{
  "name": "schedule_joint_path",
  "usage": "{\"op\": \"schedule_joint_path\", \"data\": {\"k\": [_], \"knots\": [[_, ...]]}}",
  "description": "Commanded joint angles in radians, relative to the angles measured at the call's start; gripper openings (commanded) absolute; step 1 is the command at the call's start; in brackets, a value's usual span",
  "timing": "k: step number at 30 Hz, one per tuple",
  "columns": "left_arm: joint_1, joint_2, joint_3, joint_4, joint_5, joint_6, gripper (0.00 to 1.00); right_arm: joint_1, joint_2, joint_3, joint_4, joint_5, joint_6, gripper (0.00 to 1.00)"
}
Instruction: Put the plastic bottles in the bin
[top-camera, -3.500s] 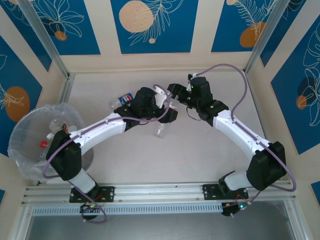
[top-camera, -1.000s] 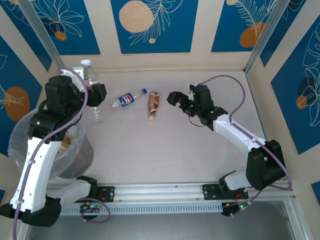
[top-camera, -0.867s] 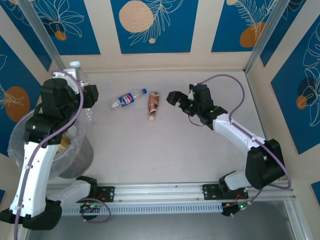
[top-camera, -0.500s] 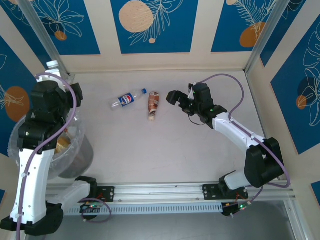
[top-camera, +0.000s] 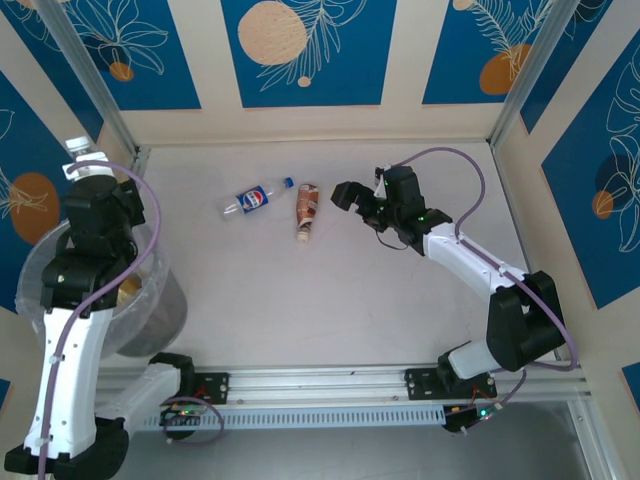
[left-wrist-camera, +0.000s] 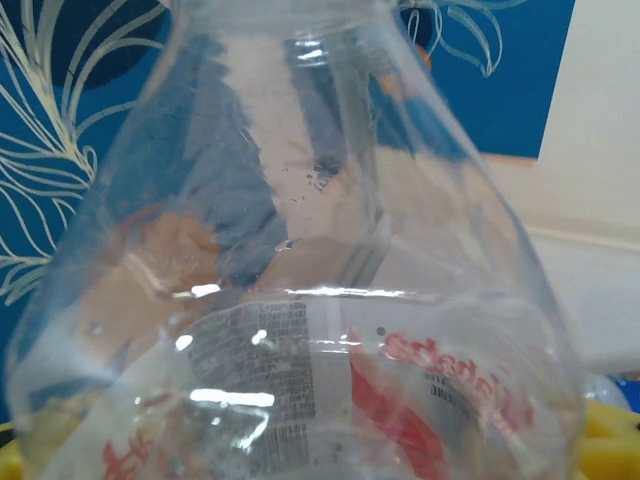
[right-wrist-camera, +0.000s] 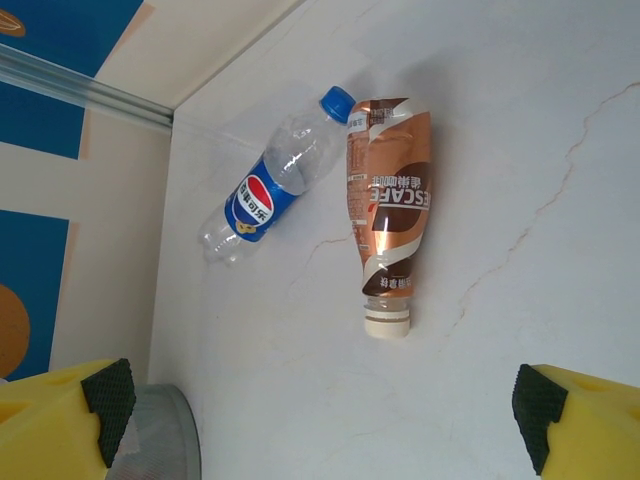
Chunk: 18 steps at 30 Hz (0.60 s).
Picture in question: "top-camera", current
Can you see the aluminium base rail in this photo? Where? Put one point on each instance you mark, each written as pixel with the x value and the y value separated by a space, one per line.
pixel 310 382

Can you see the blue label cola bottle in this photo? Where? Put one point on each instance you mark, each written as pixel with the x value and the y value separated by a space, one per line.
pixel 252 199

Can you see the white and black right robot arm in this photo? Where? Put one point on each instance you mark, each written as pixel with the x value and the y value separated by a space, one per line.
pixel 465 255

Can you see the small circuit board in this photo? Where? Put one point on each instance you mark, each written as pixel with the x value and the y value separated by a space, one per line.
pixel 480 414
pixel 182 412

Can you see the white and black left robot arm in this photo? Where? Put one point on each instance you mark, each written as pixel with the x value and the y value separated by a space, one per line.
pixel 65 375

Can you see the bin with clear plastic liner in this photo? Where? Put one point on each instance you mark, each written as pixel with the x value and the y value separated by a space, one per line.
pixel 160 310

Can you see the brown label plastic bottle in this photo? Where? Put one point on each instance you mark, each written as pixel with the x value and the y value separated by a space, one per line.
pixel 306 205

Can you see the aluminium frame post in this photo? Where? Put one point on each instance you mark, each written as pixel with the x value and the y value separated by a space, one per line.
pixel 100 95
pixel 592 445
pixel 525 80

